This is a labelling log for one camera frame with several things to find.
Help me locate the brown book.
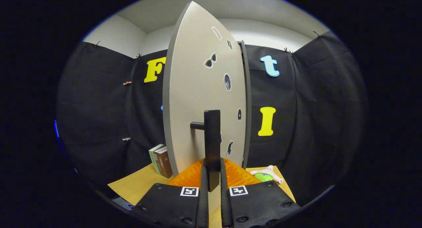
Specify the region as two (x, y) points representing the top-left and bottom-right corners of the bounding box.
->
(154, 147), (173, 179)

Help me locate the black door handle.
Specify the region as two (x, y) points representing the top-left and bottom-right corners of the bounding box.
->
(190, 110), (221, 192)

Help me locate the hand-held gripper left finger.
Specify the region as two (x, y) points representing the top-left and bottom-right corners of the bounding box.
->
(130, 158), (210, 228)

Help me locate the white green toy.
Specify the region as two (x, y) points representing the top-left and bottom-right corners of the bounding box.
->
(250, 165), (283, 184)

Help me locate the black backdrop cloth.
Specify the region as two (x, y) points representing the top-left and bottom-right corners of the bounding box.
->
(56, 30), (368, 205)

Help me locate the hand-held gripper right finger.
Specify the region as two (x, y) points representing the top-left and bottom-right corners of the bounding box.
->
(220, 158), (301, 228)

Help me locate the grey cabinet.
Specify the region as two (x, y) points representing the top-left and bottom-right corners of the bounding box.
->
(237, 41), (253, 169)

